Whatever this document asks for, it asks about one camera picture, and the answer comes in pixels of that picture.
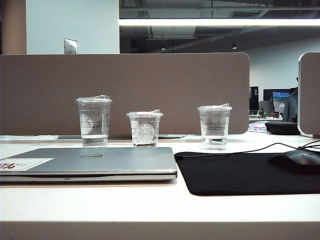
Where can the black computer mouse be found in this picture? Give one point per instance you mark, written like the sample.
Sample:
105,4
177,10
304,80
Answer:
297,160

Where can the black oval pouch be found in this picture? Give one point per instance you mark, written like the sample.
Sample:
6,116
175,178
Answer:
282,127

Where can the black mouse pad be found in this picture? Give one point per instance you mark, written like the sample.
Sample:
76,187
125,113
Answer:
237,175

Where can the brown white-edged desk divider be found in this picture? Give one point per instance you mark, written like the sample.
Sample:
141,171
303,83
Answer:
310,95

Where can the silver Dell laptop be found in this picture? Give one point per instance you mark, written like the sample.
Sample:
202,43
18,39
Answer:
112,162

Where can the silver wall switch plate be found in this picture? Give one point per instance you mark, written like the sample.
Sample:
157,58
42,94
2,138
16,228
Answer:
70,46

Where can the background computer monitor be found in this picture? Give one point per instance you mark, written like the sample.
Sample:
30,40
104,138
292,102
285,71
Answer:
280,100

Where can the grey divider foot bracket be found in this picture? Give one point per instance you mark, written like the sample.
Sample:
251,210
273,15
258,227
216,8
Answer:
68,137

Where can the person in grey jacket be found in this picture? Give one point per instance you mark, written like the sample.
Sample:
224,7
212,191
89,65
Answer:
291,107

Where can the wide brown desk divider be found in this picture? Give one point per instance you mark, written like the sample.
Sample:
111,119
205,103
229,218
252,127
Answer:
150,82

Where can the short clear plastic cup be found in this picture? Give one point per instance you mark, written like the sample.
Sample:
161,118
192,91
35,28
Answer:
145,130

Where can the black sign with numeral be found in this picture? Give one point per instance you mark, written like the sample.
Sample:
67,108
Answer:
253,100

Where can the tall clear plastic cup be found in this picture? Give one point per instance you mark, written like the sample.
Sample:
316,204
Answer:
93,120

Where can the medium clear plastic cup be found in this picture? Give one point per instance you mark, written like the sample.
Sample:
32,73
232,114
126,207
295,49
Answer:
214,125

